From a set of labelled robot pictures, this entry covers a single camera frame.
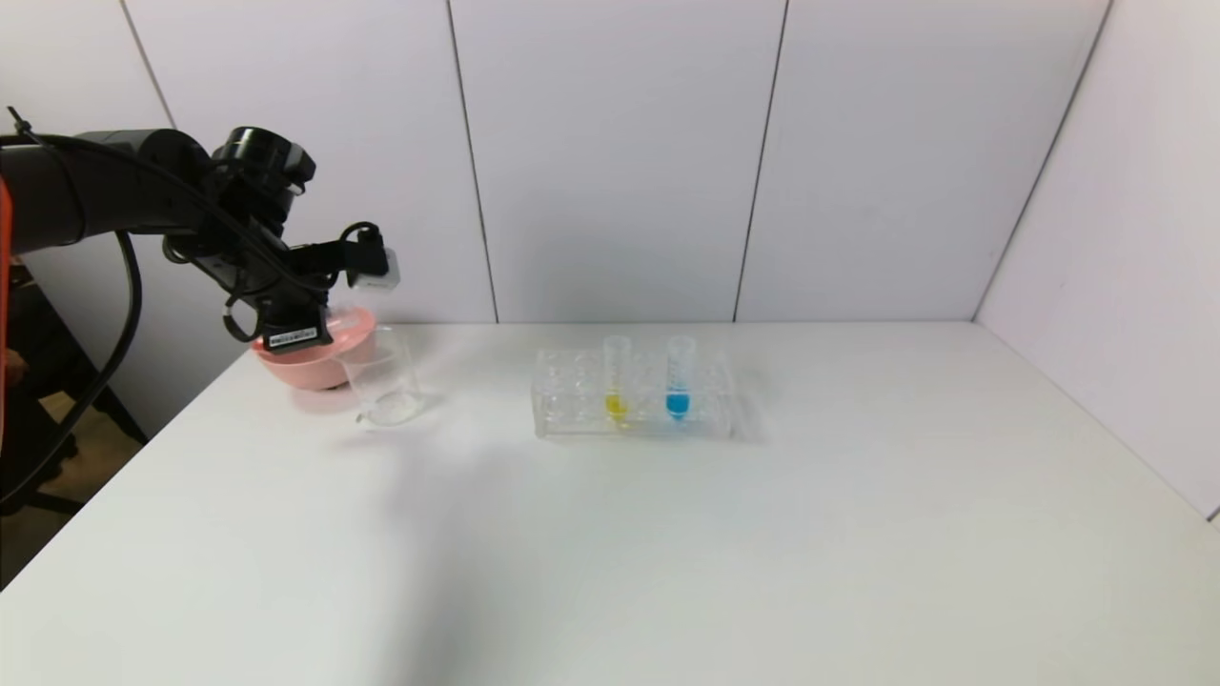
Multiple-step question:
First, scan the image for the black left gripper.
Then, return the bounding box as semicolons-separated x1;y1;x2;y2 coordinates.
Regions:
260;293;335;353

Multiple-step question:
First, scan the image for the test tube with blue pigment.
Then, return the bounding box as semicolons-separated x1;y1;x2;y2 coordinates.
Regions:
665;335;693;421

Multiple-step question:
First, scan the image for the test tube with yellow pigment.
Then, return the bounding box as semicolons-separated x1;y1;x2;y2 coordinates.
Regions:
603;335;631;423

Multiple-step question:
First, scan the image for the clear acrylic test tube rack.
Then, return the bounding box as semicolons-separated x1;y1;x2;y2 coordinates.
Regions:
532;347;737;440

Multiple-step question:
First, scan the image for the pink plastic bowl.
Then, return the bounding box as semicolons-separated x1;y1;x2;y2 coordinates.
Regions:
251;305;378;392

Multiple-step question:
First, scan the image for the clear glass beaker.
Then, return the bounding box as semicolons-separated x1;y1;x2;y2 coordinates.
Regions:
341;328;426;427

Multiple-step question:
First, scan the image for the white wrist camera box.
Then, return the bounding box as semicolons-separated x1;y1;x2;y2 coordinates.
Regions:
351;250;401;292

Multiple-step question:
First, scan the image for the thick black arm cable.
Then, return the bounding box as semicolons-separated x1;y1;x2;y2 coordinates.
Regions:
0;232;146;506

